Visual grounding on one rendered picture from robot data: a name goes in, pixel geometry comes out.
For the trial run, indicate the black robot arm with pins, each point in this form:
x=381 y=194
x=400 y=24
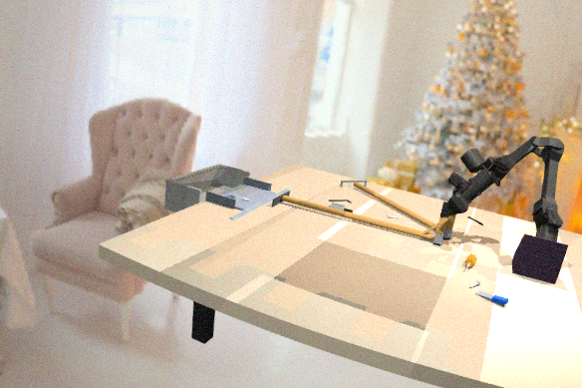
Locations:
x=545 y=214

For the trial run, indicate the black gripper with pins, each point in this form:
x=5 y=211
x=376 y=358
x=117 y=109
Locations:
x=459 y=203

